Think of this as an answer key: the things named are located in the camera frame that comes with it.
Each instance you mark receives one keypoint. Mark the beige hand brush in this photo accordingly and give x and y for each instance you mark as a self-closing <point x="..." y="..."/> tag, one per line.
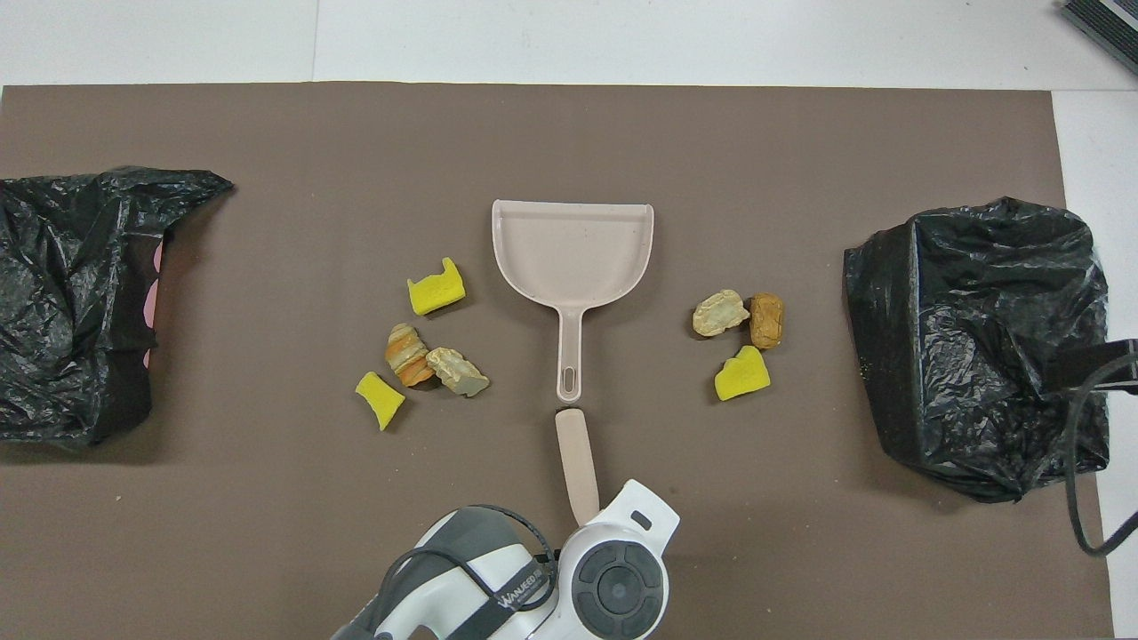
<point x="576" y="462"/>

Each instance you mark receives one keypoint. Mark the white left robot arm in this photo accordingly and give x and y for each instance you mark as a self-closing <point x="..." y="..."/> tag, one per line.
<point x="613" y="587"/>

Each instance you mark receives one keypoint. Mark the black bag on pink bin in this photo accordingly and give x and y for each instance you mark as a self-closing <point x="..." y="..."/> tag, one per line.
<point x="71" y="302"/>

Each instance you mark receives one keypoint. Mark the small yellow sponge wedge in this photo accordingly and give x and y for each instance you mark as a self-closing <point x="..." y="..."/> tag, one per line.
<point x="380" y="400"/>

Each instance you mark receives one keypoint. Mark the beige plastic dustpan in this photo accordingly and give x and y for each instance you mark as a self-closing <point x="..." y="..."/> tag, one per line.
<point x="573" y="249"/>

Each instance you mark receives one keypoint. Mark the beige foam chunk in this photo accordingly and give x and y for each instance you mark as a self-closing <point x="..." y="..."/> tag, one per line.
<point x="720" y="313"/>
<point x="458" y="372"/>

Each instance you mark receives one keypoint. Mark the brown table mat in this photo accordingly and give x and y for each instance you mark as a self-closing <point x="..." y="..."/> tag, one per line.
<point x="569" y="133"/>

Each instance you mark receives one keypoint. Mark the striped orange croissant toy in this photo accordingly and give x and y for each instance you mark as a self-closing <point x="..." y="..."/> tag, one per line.
<point x="409" y="356"/>

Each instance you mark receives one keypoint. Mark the notched yellow sponge piece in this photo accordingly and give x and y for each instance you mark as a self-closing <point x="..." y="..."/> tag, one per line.
<point x="436" y="292"/>

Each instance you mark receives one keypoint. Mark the black trash bag bin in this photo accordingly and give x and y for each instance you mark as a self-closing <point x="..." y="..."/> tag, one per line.
<point x="978" y="356"/>

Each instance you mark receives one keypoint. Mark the dark grey ribbed object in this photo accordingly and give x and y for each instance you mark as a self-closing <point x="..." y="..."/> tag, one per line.
<point x="1107" y="27"/>

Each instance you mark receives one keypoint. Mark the brown bread loaf toy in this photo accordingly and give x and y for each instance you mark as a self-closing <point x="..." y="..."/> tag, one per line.
<point x="766" y="320"/>

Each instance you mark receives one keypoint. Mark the yellow sponge chunk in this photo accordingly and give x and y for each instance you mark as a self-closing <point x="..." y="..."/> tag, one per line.
<point x="742" y="378"/>

